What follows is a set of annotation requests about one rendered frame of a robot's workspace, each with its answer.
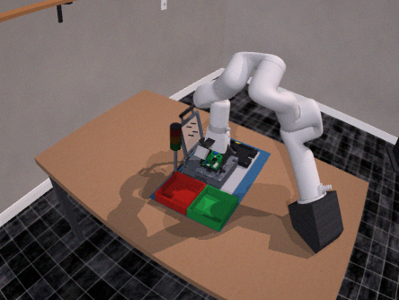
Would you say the red open-top bin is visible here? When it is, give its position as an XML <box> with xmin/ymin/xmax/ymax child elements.
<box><xmin>155</xmin><ymin>171</ymin><xmax>206</xmax><ymax>216</ymax></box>

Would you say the green circuit board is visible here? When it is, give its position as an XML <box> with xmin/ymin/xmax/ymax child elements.
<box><xmin>202</xmin><ymin>151</ymin><xmax>223</xmax><ymax>170</ymax></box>

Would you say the green bin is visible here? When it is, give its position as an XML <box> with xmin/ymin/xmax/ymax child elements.
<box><xmin>187</xmin><ymin>185</ymin><xmax>239</xmax><ymax>231</ymax></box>

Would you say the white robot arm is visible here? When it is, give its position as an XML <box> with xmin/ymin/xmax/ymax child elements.
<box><xmin>193</xmin><ymin>52</ymin><xmax>332</xmax><ymax>204</ymax></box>

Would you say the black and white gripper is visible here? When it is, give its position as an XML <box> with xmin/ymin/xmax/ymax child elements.
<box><xmin>199</xmin><ymin>128</ymin><xmax>235</xmax><ymax>166</ymax></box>

